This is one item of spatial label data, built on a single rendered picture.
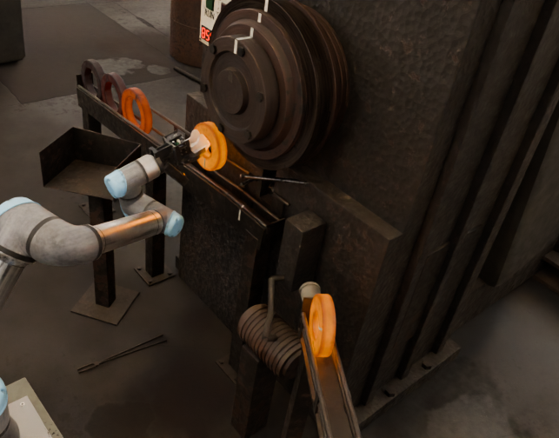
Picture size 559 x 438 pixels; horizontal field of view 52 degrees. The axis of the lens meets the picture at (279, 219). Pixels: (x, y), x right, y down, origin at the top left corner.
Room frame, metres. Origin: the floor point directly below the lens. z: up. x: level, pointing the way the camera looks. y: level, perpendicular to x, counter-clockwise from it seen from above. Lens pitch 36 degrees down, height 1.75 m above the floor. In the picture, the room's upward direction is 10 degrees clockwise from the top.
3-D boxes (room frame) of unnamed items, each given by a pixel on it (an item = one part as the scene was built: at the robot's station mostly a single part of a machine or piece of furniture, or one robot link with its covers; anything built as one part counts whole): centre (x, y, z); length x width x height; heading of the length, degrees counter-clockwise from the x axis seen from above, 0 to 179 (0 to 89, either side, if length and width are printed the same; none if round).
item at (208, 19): (1.80, 0.27, 1.15); 0.26 x 0.02 x 0.18; 46
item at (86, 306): (1.65, 0.66, 0.36); 0.26 x 0.20 x 0.72; 81
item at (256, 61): (1.42, 0.17, 1.11); 0.28 x 0.06 x 0.28; 46
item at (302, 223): (1.34, -0.08, 0.68); 0.11 x 0.08 x 0.24; 136
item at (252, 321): (1.16, -0.05, 0.27); 0.22 x 0.13 x 0.53; 46
